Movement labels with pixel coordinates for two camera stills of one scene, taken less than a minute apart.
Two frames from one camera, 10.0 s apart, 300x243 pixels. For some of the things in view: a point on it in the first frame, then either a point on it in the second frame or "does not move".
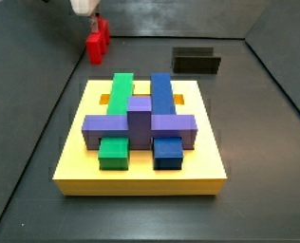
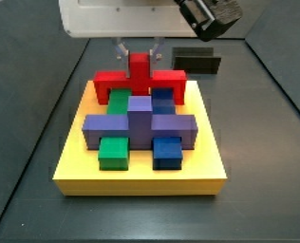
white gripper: [84, 8] to [119, 19]
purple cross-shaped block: [139, 126] does not move
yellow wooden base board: [77, 177] does not move
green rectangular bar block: [112, 151] does not move
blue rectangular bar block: [166, 147] does not move
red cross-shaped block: [97, 42] to [139, 83]
